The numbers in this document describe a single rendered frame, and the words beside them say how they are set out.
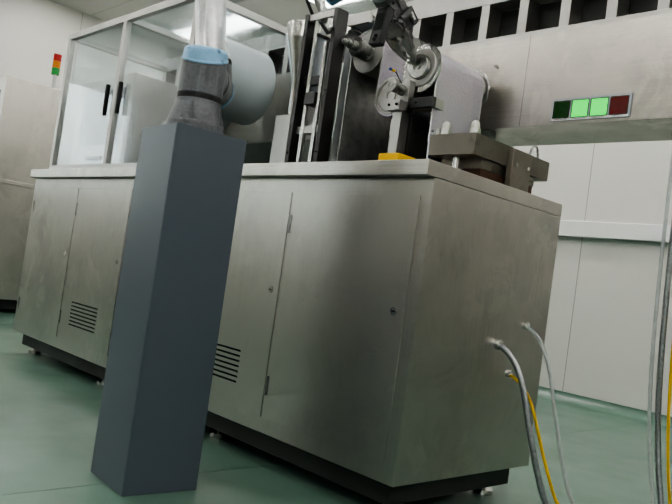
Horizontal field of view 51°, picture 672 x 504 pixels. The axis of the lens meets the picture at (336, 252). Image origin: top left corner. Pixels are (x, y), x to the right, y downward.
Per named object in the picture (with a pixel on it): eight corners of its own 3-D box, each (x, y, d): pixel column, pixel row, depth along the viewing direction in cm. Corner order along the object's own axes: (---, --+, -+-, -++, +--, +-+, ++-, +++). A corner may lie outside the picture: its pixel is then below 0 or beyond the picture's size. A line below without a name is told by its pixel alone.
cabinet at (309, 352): (7, 349, 352) (34, 178, 355) (126, 352, 397) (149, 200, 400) (384, 529, 171) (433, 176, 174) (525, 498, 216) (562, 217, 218)
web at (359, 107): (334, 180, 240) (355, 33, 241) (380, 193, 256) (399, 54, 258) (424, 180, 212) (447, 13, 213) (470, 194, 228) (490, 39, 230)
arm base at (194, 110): (181, 125, 174) (187, 85, 175) (154, 129, 186) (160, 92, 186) (234, 139, 184) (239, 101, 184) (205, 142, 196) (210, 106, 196)
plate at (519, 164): (503, 186, 206) (508, 149, 206) (521, 192, 213) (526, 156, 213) (511, 186, 204) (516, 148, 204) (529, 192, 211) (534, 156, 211)
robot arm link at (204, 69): (172, 87, 179) (180, 34, 180) (182, 100, 193) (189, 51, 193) (219, 94, 179) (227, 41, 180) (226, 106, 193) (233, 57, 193)
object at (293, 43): (256, 182, 275) (277, 38, 277) (284, 189, 285) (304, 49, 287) (279, 183, 265) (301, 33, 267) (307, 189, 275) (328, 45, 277)
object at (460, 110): (427, 141, 212) (435, 80, 213) (472, 158, 228) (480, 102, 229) (428, 141, 212) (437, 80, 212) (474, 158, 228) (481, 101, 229)
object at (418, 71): (418, 82, 214) (404, 71, 219) (422, 84, 216) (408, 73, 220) (431, 60, 212) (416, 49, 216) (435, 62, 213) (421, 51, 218)
